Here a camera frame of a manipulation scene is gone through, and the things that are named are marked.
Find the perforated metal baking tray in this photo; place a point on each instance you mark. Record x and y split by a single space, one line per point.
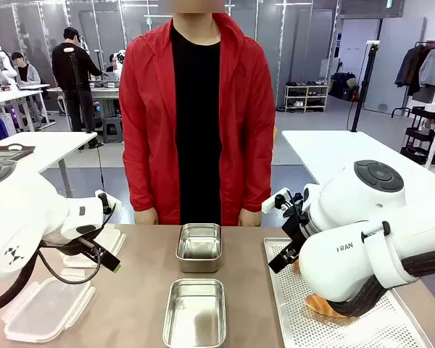
293 319

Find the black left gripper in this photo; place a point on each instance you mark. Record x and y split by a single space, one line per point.
76 246

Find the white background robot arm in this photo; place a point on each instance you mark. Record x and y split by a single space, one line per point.
5 69
119 61

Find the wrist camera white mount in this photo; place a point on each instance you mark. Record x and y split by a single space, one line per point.
275 203
110 203

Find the white shoe rack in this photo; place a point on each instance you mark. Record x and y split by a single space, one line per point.
306 98

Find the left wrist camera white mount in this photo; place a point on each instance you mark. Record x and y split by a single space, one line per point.
110 203

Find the brown tray with green pads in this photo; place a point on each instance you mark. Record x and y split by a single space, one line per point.
11 151

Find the person's right hand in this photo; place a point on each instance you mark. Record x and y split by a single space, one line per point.
146 216

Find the black bag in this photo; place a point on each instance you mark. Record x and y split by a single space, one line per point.
342 85

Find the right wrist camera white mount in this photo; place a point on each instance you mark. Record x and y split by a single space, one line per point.
275 203

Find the person's right forearm red sleeve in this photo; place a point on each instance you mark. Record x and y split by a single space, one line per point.
137 174

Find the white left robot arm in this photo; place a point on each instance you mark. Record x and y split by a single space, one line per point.
21 217

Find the white background work desk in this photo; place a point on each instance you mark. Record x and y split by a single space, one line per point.
11 98

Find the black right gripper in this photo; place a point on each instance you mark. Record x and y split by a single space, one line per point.
298 230

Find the black rolling cart shelf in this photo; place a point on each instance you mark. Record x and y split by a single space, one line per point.
418 137

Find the seated person in grey cardigan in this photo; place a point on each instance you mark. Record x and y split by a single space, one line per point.
27 72

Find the person's left forearm red sleeve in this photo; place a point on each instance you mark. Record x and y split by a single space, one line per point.
257 174

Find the man in black clothes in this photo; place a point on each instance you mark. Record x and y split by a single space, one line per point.
70 69

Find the small grey step stool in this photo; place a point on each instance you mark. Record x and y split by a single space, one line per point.
113 130

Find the black camera tripod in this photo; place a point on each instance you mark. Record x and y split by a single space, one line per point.
80 98

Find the large white table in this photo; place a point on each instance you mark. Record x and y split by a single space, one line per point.
333 152

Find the clear plastic container lid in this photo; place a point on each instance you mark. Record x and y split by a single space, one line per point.
47 311
108 241

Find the person in red jacket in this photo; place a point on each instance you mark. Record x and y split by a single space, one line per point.
197 127

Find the black pole with white top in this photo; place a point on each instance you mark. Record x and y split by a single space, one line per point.
362 90

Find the white table with grey leg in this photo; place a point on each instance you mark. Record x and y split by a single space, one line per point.
50 148

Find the clothes rack with coats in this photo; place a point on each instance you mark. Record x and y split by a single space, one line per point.
426 69

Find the person's left hand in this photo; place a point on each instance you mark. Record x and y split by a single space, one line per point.
249 218

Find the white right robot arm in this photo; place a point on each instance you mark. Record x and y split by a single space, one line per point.
348 217

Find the rectangular stainless steel container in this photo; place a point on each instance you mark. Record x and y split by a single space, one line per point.
195 315
198 246

